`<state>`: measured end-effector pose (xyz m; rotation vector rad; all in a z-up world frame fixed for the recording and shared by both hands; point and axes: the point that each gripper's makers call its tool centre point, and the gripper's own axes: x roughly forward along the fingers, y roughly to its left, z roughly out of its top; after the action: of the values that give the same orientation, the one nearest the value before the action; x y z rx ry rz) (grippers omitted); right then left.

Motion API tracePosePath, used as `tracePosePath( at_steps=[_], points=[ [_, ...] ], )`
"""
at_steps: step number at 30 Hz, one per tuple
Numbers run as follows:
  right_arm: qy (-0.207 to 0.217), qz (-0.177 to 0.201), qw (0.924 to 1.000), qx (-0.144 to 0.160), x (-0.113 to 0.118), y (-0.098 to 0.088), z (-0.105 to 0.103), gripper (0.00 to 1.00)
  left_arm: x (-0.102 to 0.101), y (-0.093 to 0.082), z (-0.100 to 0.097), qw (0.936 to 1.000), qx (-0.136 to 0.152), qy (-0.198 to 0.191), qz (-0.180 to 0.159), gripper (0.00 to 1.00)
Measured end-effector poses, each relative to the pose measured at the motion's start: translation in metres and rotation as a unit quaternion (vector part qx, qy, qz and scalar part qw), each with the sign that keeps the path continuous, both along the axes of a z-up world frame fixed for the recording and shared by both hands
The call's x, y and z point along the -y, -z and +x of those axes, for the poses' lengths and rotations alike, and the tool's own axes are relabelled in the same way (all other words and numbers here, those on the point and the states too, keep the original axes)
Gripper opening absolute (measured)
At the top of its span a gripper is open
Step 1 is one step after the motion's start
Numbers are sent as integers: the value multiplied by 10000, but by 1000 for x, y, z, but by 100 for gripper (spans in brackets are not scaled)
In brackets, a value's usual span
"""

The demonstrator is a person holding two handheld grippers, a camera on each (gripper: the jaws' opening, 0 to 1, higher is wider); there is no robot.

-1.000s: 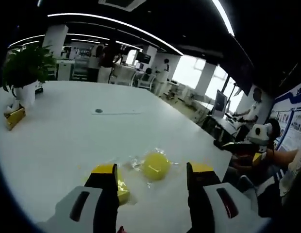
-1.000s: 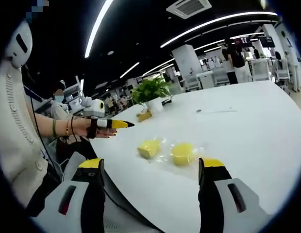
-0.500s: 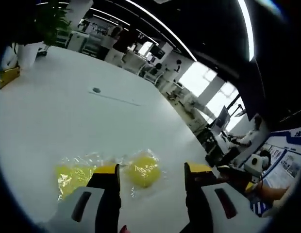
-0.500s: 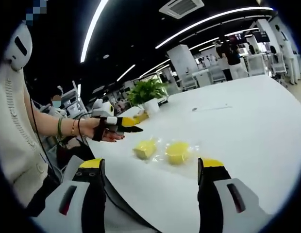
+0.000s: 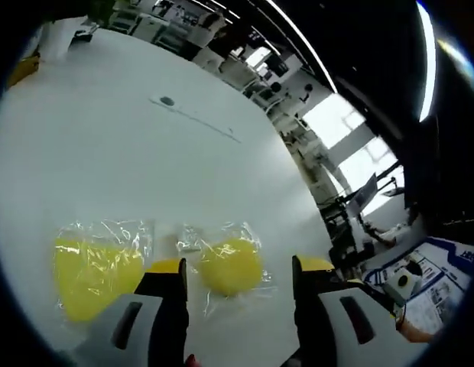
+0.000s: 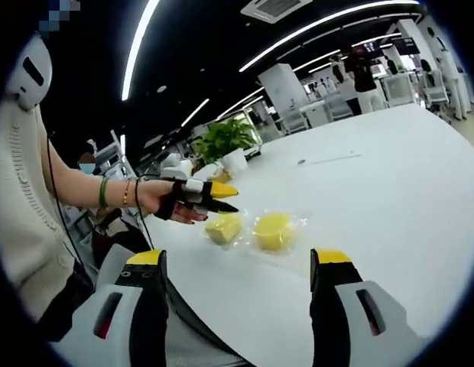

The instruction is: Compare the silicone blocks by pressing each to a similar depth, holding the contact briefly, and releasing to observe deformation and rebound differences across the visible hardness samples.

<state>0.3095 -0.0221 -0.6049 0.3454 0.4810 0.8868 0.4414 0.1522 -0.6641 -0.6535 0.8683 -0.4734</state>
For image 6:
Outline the person's cream knitted vest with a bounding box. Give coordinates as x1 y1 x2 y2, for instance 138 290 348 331
0 101 95 322

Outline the long curved ceiling light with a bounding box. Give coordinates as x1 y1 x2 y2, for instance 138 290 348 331
238 0 420 73

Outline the person's left hand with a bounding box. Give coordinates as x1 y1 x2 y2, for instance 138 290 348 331
138 180 210 226

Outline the green bracelet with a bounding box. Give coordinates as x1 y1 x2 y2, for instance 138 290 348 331
98 175 111 210

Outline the square yellow silicone block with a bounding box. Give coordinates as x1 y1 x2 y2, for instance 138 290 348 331
204 213 242 246

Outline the round yellow silicone block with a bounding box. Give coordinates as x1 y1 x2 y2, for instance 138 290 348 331
253 212 298 254

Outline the white worn device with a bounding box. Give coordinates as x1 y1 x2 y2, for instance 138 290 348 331
4 34 55 112

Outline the bright ceiling light strip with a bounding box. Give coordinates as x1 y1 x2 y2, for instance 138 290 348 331
120 0 162 102

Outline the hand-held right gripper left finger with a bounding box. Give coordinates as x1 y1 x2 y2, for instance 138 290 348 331
70 248 172 367

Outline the ceiling air conditioner vent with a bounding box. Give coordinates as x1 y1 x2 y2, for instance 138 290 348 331
239 0 313 25

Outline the green potted plant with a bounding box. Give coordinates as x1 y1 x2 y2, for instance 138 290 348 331
190 118 261 167

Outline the white plant pot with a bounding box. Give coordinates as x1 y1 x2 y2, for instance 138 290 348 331
220 148 249 174

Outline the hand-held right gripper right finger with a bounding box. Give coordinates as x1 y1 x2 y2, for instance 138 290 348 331
308 247 427 367

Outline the white mesh office chair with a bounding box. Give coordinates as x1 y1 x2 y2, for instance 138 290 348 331
383 73 418 109
423 70 451 112

